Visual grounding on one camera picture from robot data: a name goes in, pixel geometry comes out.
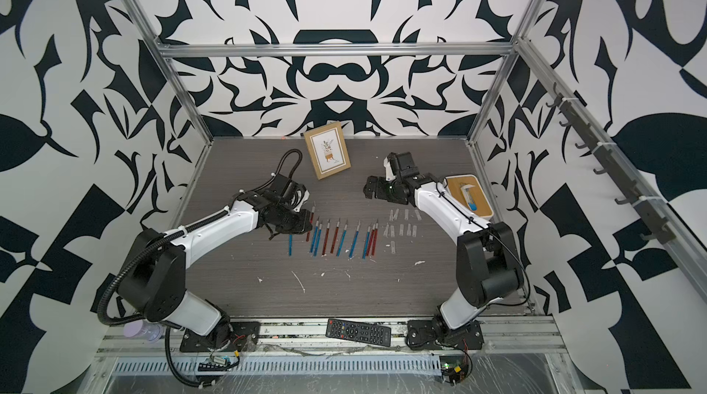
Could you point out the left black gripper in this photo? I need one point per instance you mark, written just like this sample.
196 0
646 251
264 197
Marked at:
304 224

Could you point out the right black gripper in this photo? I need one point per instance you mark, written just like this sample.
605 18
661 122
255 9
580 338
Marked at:
378 191

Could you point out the red carving knife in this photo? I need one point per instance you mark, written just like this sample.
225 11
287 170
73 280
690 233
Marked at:
373 243
370 240
326 238

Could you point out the red knife capped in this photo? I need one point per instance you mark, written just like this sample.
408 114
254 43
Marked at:
335 236

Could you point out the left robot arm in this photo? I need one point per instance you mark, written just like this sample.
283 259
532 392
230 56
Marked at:
151 284

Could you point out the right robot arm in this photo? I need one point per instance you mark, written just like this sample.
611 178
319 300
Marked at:
487 265

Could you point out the white box with wooden lid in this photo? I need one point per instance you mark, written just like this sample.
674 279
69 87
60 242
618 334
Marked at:
467 190

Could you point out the black remote control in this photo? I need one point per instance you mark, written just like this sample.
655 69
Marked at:
360 332

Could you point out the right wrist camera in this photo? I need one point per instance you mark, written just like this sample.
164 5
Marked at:
390 176

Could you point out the wooden picture frame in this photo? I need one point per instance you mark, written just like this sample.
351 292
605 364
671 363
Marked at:
327 150

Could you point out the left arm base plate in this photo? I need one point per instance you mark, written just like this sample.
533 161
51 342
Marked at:
241 336

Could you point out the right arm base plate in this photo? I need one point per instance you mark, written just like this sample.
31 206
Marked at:
435 335

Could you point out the white cable duct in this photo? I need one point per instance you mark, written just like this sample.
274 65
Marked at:
284 365

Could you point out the black wall hook rail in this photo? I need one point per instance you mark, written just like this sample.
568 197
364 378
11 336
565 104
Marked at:
636 192

